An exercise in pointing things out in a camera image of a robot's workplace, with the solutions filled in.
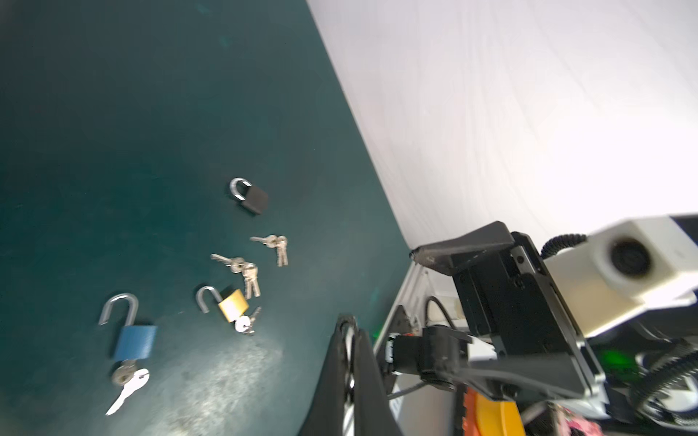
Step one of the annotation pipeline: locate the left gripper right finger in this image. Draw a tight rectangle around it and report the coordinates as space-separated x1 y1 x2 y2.
352 329 403 436

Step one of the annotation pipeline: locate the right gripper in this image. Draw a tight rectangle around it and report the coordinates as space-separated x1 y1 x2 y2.
386 222 605 401

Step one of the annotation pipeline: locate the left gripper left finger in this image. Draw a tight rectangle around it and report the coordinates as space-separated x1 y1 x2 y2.
298 314 349 436

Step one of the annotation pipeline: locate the silver key bunch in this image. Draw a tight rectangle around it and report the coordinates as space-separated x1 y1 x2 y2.
210 254 261 300
250 234 289 267

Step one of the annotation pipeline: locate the black padlock with keys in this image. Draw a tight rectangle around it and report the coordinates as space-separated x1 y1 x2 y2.
229 177 269 215

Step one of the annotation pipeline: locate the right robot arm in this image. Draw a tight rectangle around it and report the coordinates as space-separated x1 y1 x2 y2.
377 215 697 433

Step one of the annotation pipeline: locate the gold padlock with key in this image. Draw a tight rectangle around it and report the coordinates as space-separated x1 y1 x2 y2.
196 285 262 335

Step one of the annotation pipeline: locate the blue padlock with keys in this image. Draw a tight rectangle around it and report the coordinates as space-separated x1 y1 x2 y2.
98 292 157 416

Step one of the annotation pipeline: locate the green table mat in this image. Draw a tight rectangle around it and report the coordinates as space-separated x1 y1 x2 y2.
1 1 407 435

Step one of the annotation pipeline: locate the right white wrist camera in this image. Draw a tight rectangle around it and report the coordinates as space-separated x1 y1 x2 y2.
545 215 697 338

